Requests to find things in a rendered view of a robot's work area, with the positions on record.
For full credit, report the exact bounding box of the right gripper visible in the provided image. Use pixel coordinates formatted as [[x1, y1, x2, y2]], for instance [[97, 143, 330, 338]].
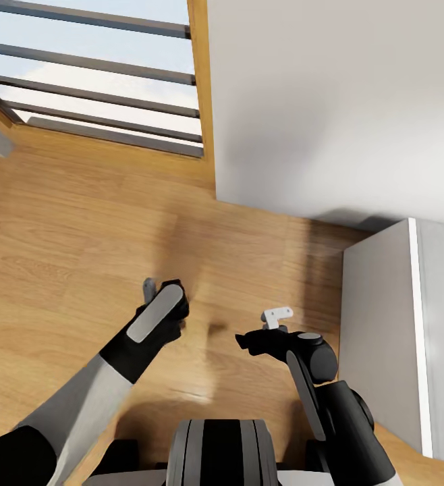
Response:
[[235, 325, 287, 358]]

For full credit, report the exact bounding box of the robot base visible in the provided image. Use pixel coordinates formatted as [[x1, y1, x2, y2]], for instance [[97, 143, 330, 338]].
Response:
[[80, 439, 335, 486]]

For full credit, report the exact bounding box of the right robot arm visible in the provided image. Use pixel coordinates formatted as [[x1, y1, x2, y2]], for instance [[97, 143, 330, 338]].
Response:
[[235, 306, 404, 486]]

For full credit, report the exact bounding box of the digital camera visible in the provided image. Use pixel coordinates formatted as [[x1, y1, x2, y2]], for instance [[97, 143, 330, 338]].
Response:
[[166, 321, 182, 344]]

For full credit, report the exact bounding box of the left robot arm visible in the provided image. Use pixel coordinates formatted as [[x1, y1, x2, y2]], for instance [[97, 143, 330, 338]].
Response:
[[0, 277, 189, 486]]

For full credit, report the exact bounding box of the robot trunk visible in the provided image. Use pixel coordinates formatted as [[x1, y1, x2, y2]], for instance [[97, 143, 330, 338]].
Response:
[[167, 418, 280, 486]]

